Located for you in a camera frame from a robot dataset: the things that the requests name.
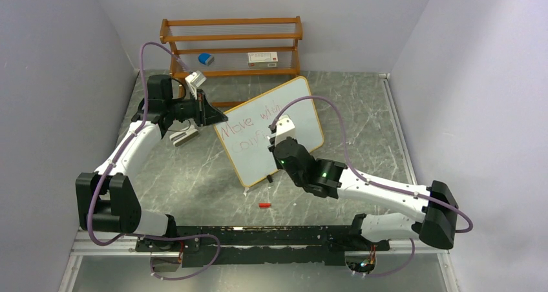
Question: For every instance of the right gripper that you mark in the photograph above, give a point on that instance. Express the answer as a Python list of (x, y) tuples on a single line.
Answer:
[(271, 146)]

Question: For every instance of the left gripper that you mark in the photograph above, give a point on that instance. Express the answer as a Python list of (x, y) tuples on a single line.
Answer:
[(204, 114)]

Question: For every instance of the yellow framed whiteboard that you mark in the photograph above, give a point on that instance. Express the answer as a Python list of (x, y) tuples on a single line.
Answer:
[(245, 135)]

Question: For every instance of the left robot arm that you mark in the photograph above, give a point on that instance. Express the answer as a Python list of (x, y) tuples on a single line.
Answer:
[(106, 199)]

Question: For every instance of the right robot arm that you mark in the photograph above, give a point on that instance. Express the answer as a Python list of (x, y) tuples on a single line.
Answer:
[(426, 212)]

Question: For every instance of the blue whiteboard eraser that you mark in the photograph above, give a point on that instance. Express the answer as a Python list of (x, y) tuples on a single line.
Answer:
[(206, 59)]

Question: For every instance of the grey white stapler-like block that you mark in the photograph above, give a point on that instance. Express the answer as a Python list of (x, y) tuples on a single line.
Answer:
[(180, 137)]

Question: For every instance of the wooden two-tier rack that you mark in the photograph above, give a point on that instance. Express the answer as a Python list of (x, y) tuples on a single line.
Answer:
[(229, 41)]

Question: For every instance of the white red marker box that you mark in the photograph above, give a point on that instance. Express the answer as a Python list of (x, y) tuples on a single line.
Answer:
[(263, 59)]

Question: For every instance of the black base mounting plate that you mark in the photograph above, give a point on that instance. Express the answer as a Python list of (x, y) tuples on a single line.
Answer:
[(229, 245)]

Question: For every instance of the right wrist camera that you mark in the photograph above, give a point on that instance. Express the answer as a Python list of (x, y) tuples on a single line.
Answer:
[(282, 129)]

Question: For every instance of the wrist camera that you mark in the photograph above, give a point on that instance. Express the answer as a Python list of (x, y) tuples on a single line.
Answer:
[(282, 129), (194, 80)]

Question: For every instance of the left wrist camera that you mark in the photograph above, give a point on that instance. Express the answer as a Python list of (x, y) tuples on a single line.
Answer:
[(194, 80)]

